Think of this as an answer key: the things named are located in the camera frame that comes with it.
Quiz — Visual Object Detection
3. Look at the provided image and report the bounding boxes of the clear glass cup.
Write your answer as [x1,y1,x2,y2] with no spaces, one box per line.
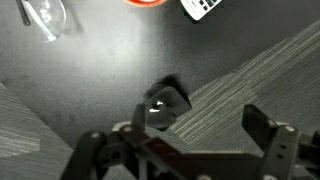
[24,0,68,43]

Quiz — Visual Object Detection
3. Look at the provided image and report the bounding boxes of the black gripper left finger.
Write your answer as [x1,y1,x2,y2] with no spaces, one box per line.
[59,103,147,180]

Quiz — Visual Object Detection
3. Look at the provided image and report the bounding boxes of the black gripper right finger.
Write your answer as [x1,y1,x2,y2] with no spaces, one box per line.
[241,103,320,180]

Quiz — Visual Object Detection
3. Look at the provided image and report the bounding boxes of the remote control with buttons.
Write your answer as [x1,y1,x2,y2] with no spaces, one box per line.
[179,0,224,23]

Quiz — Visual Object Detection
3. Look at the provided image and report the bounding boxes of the thin black stick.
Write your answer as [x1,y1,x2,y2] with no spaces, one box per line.
[15,0,32,27]

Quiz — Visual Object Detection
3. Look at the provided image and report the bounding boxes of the white cup with red inside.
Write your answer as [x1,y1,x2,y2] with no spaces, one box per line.
[121,0,168,9]

